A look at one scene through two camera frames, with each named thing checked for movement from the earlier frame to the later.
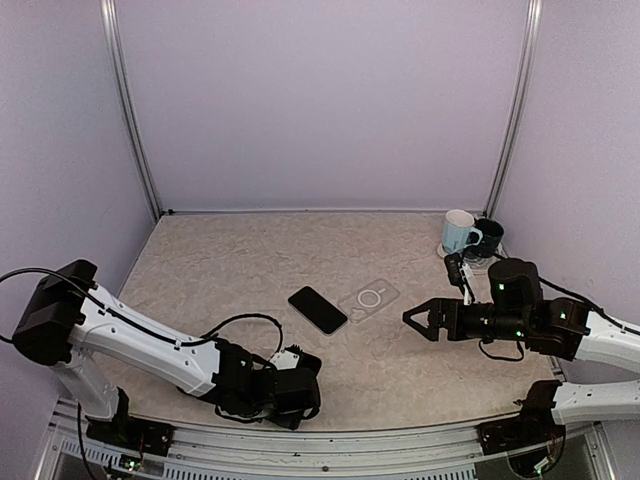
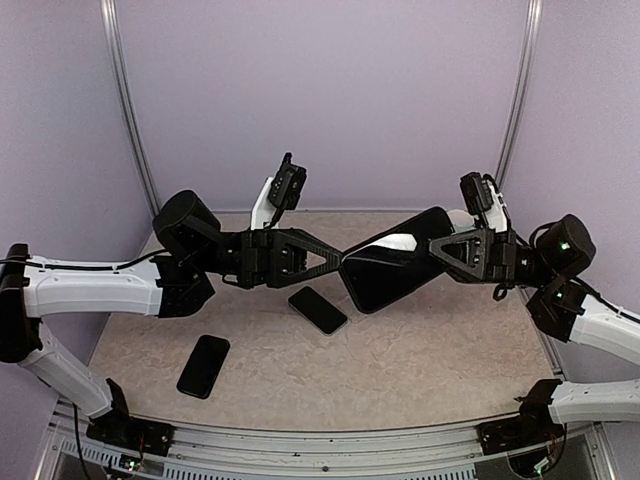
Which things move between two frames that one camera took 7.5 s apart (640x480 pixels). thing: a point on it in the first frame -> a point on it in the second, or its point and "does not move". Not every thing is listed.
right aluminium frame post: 535,17 does not move
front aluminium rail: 63,455 does not move
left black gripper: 289,420 -> 289,256
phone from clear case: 316,309 does not move
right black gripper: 440,307 -> 492,255
